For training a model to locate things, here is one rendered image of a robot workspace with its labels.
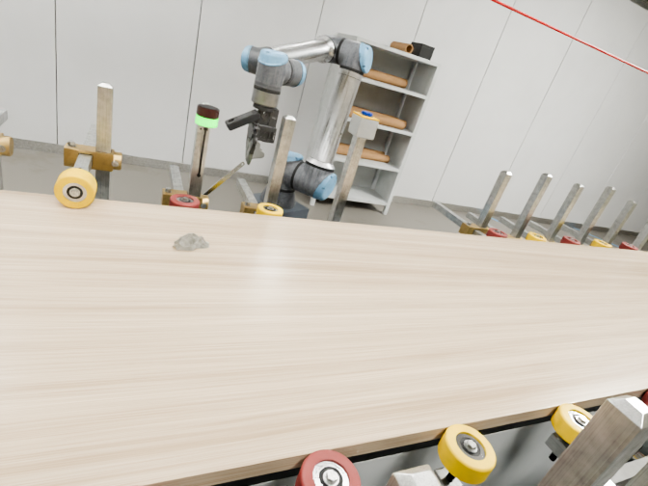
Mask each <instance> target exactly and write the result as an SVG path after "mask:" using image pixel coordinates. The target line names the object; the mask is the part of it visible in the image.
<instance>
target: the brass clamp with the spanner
mask: <svg viewBox="0 0 648 486"><path fill-rule="evenodd" d="M165 189H166V188H163V189H162V198H161V205H167V206H169V202H170V196H172V195H175V194H186V195H188V192H187V191H183V190H176V189H172V193H166V192H165ZM196 198H197V199H198V200H199V201H200V207H199V209H208V196H207V195H202V193H201V196H200V197H196Z"/></svg>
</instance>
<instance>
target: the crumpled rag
mask: <svg viewBox="0 0 648 486"><path fill-rule="evenodd" d="M174 243H175V244H174V246H175V248H176V250H177V251H178V250H180V251H182V250H184V251H186V250H187V251H194V250H195V249H199V248H200V249H201V248H203V249H205V248H209V245H208V244H209V242H206V241H205V240H204V238H203V237H202V236H200V237H198V236H197V235H196V234H195V233H193V232H188V233H187V234H184V235H183V236H180V237H179V239H178V240H176V241H175V242H174ZM174 246H173V247H174Z"/></svg>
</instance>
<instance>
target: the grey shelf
mask: <svg viewBox="0 0 648 486"><path fill-rule="evenodd" d="M337 36H338V37H343V38H346V39H350V40H352V41H358V42H363V43H365V44H367V45H369V46H370V47H371V48H372V53H373V58H372V64H371V68H372V69H375V70H378V71H382V72H385V73H387V74H391V75H394V76H397V77H401V78H404V79H407V80H408V84H407V86H406V88H405V89H403V88H399V87H396V86H393V85H390V84H387V83H383V82H380V81H376V80H373V79H369V78H366V77H363V78H362V80H361V83H360V86H359V88H358V90H357V93H356V96H355V99H354V102H353V105H352V106H356V107H360V108H364V109H367V110H371V111H375V112H379V113H382V114H386V115H390V116H394V117H396V118H399V119H400V120H404V121H406V122H407V125H406V127H405V128H404V129H402V130H401V129H397V128H393V127H389V126H385V125H382V124H378V126H377V129H376V133H375V136H374V139H373V140H366V141H365V144H364V148H366V149H375V150H379V151H383V152H384V153H385V155H388V156H389V157H390V161H389V163H384V162H379V161H374V160H368V159H363V158H360V162H359V165H358V168H357V171H356V173H355V176H354V179H353V182H352V186H351V189H350V192H349V195H348V198H347V200H348V201H353V202H360V203H374V204H381V205H384V208H383V211H382V213H383V214H384V215H387V213H388V210H389V207H390V204H391V202H392V197H393V195H394V192H395V189H396V187H397V184H398V181H399V179H400V177H401V174H402V171H403V169H404V166H405V163H406V161H407V158H408V155H409V153H410V150H411V147H412V144H413V142H414V140H415V137H416V135H417V132H418V129H419V125H420V122H421V119H422V117H423V114H424V111H425V109H426V106H427V103H428V101H429V98H430V96H431V93H432V91H433V88H434V85H435V83H436V80H437V77H438V75H439V72H440V69H441V67H442V65H441V64H438V63H435V62H432V61H429V60H426V59H423V58H421V57H418V56H415V55H413V54H410V53H407V52H404V51H401V50H398V49H395V48H392V47H389V46H386V45H384V44H381V43H378V42H375V41H372V40H367V39H364V38H361V37H358V36H353V35H348V34H342V33H338V34H337ZM338 72H339V65H337V64H330V67H329V71H328V74H327V78H326V82H325V86H324V90H323V94H322V97H321V101H320V104H319V108H318V112H317V116H316V120H315V124H314V128H313V131H312V134H311V138H310V145H309V149H308V153H307V157H306V159H307V158H309V157H311V155H312V152H313V149H314V146H315V143H316V140H317V137H318V134H319V131H320V127H321V124H322V122H323V119H324V116H325V113H326V110H327V107H328V104H329V101H330V97H331V94H332V91H333V88H334V85H335V83H336V80H337V77H338ZM399 99H400V100H399ZM350 121H351V118H350V117H348V120H347V123H346V125H345V127H344V130H343V133H342V136H341V139H340V143H344V144H348V145H350V144H351V141H352V138H353V134H351V133H350V132H348V127H349V124H350ZM388 133H389V134H388ZM387 136H388V137H387ZM386 139H387V140H386ZM385 142H386V143H385ZM346 156H347V155H342V154H336V156H335V159H334V162H333V165H334V168H335V170H334V174H335V175H336V176H337V183H336V186H335V188H334V190H333V192H332V193H331V195H330V196H329V197H328V198H332V199H333V198H334V197H335V194H336V191H337V188H338V183H339V179H340V176H341V173H342V170H343V166H344V163H345V160H346ZM371 181H372V182H371ZM370 184H371V185H370Z"/></svg>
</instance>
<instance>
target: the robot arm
mask: <svg viewBox="0 0 648 486"><path fill-rule="evenodd" d="M372 58H373V53H372V48H371V47H370V46H369V45H367V44H365V43H363V42H358V41H355V40H350V39H346V38H343V37H338V36H331V35H321V36H318V37H316V38H315V39H314V40H309V41H302V42H295V43H290V44H283V45H276V46H270V47H269V46H264V47H255V46H253V45H247V46H246V47H245V48H244V49H243V51H242V54H241V66H242V68H243V69H244V70H245V71H247V72H248V73H251V74H254V75H255V76H256V78H255V83H254V87H253V93H252V98H251V101H252V102H253V107H255V108H257V109H258V110H256V109H254V110H252V111H249V112H247V113H244V114H242V115H239V116H237V117H234V118H231V119H229V120H226V121H225V124H226V126H227V128H228V129H229V131H232V130H234V129H236V128H239V127H241V126H244V125H246V124H248V133H247V138H246V150H245V159H246V162H247V165H250V163H251V161H252V159H258V158H263V157H264V155H265V153H264V152H263V151H262V149H261V148H260V142H259V141H261V142H264V143H271V144H274V141H275V136H276V132H277V128H276V124H277V120H278V115H279V112H280V110H278V109H277V107H278V104H279V99H280V95H281V90H282V86H288V87H292V88H294V87H298V86H300V85H302V84H303V82H304V81H305V78H306V68H305V66H304V65H305V64H309V63H313V62H318V63H321V64H326V63H331V64H337V65H339V72H338V75H337V80H336V83H335V85H334V88H333V91H332V94H331V97H330V101H329V104H328V107H327V110H326V113H325V116H324V119H323V122H322V124H321V127H320V131H319V134H318V137H317V140H316V143H315V146H314V149H313V152H312V155H311V157H309V158H307V159H306V162H304V161H303V159H304V157H303V155H301V154H299V153H297V152H293V151H290V152H289V153H288V156H287V160H286V164H285V168H284V173H283V180H282V184H281V188H280V193H279V196H278V200H277V204H276V205H277V206H279V207H280V208H281V209H292V208H294V207H295V204H296V201H295V190H296V191H298V192H301V193H303V194H305V195H307V196H310V197H312V198H314V199H317V200H320V201H324V200H326V199H327V198H328V197H329V196H330V195H331V193H332V192H333V190H334V188H335V186H336V183H337V176H336V175H335V174H334V170H335V168H334V165H333V162H334V159H335V156H336V153H337V150H338V145H339V142H340V139H341V136H342V133H343V130H344V127H345V125H346V123H347V120H348V117H349V114H350V111H351V108H352V105H353V102H354V99H355V96H356V93H357V90H358V88H359V86H360V83H361V80H362V78H363V76H364V73H368V72H369V70H370V68H371V64H372ZM263 112H265V113H264V114H263ZM274 133H275V134H274ZM273 137H274V139H273Z"/></svg>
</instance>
